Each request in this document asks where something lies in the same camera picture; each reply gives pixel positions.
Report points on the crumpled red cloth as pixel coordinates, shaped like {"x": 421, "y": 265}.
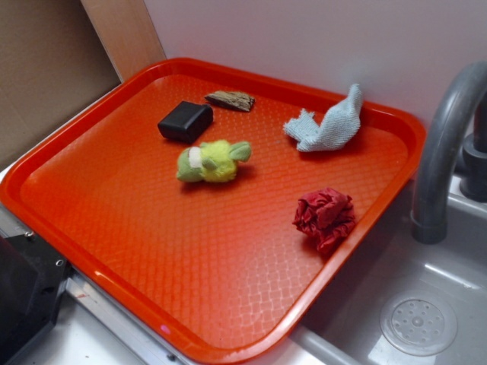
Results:
{"x": 327, "y": 216}

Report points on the dark grey faucet handle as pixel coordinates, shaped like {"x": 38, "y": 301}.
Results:
{"x": 473, "y": 186}

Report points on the grey plastic sink basin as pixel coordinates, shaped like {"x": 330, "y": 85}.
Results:
{"x": 343, "y": 326}

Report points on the light wooden board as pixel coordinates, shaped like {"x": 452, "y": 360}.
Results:
{"x": 127, "y": 33}

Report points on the round sink drain cover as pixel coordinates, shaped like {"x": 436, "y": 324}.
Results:
{"x": 418, "y": 323}

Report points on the grey toy faucet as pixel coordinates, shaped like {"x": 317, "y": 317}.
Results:
{"x": 452, "y": 122}

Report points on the brown wood bark piece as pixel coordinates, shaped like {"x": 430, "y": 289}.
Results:
{"x": 231, "y": 100}

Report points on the orange plastic tray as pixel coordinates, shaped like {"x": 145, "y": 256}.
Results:
{"x": 217, "y": 270}

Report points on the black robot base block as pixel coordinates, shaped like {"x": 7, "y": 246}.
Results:
{"x": 33, "y": 280}

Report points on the brown cardboard panel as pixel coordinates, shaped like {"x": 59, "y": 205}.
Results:
{"x": 53, "y": 65}

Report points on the green yellow plush toy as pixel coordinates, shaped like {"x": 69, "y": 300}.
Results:
{"x": 212, "y": 162}

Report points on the black rectangular block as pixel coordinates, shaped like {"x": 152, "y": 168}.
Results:
{"x": 186, "y": 122}

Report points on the light blue cloth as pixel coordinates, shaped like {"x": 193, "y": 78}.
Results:
{"x": 338, "y": 126}

